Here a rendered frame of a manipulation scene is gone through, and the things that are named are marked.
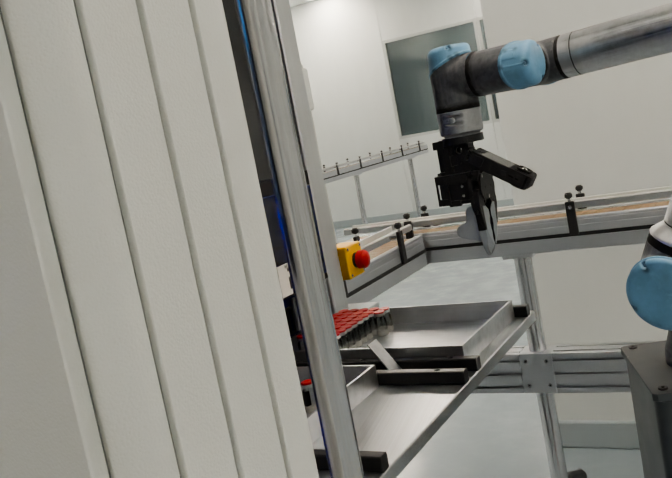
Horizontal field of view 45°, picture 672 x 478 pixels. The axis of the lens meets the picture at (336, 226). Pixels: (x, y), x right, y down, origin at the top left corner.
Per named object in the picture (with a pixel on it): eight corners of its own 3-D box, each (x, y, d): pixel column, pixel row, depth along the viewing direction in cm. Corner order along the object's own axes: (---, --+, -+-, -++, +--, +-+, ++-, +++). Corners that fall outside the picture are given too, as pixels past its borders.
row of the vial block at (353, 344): (330, 361, 142) (325, 336, 142) (375, 330, 158) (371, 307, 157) (341, 360, 141) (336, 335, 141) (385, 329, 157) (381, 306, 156)
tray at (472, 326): (285, 370, 142) (281, 351, 142) (353, 326, 165) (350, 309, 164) (466, 367, 125) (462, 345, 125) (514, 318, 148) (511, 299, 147)
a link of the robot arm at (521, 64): (552, 34, 133) (493, 49, 141) (521, 37, 125) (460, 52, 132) (559, 82, 134) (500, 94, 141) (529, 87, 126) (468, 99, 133)
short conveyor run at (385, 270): (318, 337, 177) (304, 267, 175) (260, 340, 185) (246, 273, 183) (433, 264, 236) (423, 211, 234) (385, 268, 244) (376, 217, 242)
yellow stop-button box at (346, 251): (322, 282, 176) (316, 250, 175) (338, 274, 182) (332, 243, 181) (352, 279, 172) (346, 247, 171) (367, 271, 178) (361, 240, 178)
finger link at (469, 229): (465, 256, 144) (456, 206, 143) (497, 253, 141) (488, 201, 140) (459, 260, 141) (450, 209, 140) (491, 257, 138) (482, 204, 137)
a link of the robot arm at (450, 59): (458, 41, 132) (415, 52, 137) (469, 108, 133) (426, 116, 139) (481, 39, 138) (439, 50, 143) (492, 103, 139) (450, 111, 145)
